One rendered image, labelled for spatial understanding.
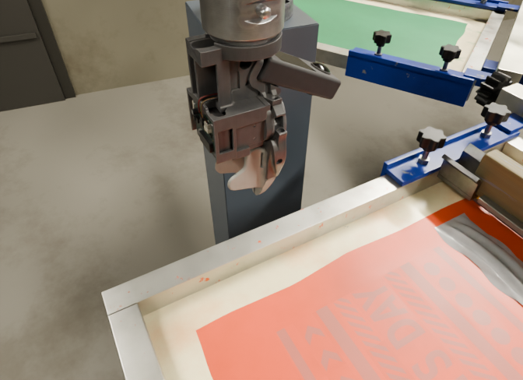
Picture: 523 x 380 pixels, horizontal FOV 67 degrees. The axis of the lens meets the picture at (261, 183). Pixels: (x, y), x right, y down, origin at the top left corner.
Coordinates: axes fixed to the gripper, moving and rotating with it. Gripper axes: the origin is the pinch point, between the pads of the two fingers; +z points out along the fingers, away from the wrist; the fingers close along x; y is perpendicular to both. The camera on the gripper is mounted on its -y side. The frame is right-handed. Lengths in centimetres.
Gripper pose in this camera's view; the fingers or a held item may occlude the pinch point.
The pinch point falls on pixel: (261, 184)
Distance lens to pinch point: 50.6
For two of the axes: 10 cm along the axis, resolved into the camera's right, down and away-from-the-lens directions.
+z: -0.1, 7.4, 6.8
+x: 4.8, 6.0, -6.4
